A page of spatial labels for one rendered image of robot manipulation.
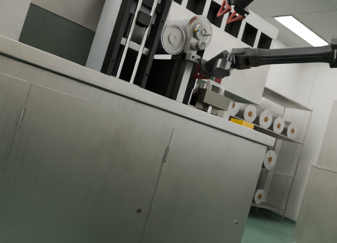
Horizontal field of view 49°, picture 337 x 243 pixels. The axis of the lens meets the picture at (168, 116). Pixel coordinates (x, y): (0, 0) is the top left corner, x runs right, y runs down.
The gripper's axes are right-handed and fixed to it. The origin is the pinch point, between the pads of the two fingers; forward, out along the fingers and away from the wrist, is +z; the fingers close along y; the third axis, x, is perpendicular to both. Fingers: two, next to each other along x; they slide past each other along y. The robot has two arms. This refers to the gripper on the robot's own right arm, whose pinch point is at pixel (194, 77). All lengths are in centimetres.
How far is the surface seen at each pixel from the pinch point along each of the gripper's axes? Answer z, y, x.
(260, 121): 172, 317, 135
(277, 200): 250, 444, 53
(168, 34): -7.2, -21.0, 9.2
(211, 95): -1.7, 7.6, -7.9
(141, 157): -5, -35, -47
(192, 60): -9.5, -10.5, -0.7
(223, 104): -1.0, 16.5, -9.2
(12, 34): 9, -76, -7
